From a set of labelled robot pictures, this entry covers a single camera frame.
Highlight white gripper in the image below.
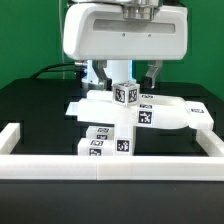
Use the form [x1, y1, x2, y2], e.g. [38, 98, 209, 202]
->
[63, 3, 188, 90]

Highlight white left fence rail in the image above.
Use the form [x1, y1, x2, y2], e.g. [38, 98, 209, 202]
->
[0, 123, 21, 155]

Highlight white right fence rail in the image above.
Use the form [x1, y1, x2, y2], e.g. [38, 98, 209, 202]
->
[196, 130, 224, 158]

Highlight white chair back frame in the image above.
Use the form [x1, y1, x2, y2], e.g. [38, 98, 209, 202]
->
[77, 90, 214, 130]

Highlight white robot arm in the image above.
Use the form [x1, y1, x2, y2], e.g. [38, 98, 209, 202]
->
[63, 0, 188, 89]

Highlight white front fence rail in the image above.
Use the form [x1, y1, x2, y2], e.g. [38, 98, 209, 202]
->
[0, 155, 224, 181]

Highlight tagged white cube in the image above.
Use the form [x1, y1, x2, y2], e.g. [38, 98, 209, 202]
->
[113, 81, 140, 106]

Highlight white chair seat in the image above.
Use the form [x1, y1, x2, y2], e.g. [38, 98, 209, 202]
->
[114, 125, 136, 156]

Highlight white fence rail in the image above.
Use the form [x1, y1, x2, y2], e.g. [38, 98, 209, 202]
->
[196, 130, 224, 158]
[0, 155, 224, 181]
[0, 123, 21, 155]

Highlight white tag sheet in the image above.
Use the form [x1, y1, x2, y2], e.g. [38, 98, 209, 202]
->
[66, 102, 79, 116]

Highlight black cable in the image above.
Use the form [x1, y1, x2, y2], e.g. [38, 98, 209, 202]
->
[29, 61, 88, 80]

